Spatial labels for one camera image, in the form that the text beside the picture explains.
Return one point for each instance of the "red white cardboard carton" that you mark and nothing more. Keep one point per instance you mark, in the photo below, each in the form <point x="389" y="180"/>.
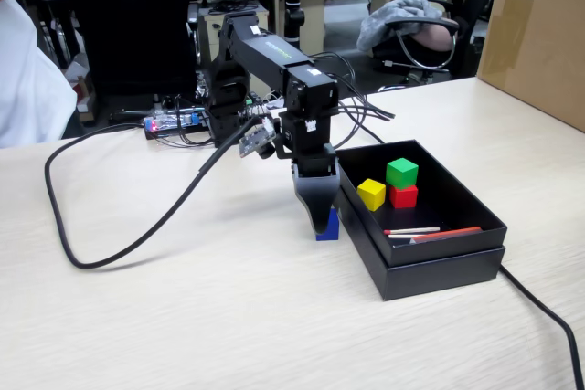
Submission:
<point x="82" y="88"/>

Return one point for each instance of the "yellow cube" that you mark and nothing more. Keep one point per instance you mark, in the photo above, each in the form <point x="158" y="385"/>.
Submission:
<point x="371" y="196"/>

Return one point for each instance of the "blue cube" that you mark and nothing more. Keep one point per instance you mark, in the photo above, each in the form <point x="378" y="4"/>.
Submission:
<point x="332" y="230"/>

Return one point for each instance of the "red pencil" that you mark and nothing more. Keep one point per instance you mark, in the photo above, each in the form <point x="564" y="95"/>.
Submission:
<point x="452" y="232"/>

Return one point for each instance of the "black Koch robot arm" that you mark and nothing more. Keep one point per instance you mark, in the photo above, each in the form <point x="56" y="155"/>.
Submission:
<point x="265" y="56"/>

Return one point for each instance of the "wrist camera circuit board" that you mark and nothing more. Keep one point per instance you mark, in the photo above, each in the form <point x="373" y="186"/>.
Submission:
<point x="257" y="142"/>

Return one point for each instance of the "grey fleece cloth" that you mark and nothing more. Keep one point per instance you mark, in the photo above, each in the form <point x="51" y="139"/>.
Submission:
<point x="397" y="11"/>

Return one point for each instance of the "chrome-armed office chair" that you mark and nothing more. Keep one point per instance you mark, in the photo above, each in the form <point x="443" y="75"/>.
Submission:
<point x="420" y="21"/>

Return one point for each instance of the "large cardboard box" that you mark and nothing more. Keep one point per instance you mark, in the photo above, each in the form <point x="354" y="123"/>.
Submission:
<point x="535" y="43"/>

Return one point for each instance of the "red cube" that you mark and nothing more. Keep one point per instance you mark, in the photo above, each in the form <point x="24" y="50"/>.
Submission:
<point x="403" y="197"/>

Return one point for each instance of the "person in white shirt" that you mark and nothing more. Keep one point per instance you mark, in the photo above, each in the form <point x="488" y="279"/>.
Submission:
<point x="27" y="79"/>

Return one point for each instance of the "long red-tipped wooden stick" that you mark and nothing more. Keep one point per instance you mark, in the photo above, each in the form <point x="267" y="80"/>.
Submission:
<point x="411" y="229"/>

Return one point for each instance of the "green cube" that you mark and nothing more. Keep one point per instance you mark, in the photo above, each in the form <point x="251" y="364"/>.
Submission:
<point x="402" y="173"/>

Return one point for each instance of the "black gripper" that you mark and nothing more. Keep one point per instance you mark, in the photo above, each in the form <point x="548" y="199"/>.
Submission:
<point x="306" y="139"/>

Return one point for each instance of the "slim black office chair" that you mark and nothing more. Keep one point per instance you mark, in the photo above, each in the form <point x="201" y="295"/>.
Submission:
<point x="475" y="6"/>

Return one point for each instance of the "short pale wooden stick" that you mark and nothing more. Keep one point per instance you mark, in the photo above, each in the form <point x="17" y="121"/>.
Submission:
<point x="400" y="236"/>

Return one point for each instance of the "large black office chair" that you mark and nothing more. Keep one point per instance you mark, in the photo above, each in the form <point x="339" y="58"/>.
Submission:
<point x="128" y="20"/>

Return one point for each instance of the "plain beige cabinet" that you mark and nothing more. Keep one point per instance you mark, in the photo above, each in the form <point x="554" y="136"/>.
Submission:
<point x="313" y="20"/>

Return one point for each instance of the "brown round cushion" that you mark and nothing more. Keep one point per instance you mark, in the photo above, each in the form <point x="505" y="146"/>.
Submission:
<point x="436" y="38"/>

